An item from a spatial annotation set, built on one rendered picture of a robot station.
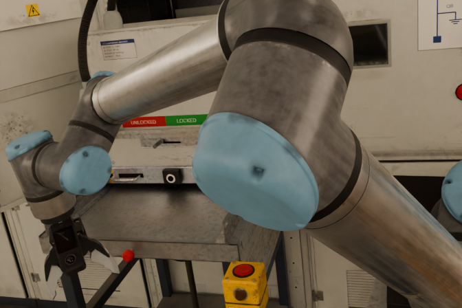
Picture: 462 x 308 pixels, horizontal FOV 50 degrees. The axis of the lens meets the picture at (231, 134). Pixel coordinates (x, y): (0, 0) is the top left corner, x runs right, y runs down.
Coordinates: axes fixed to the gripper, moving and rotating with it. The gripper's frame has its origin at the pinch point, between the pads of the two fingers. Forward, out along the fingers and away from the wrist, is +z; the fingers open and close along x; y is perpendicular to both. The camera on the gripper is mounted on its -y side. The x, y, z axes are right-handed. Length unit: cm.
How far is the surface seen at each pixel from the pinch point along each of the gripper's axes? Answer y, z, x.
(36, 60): 90, -35, -2
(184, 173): 51, 7, -36
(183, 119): 52, -11, -40
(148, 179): 59, 8, -24
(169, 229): 25.7, 9.7, -23.2
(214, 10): 139, -27, -85
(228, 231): 12.3, 8.3, -37.0
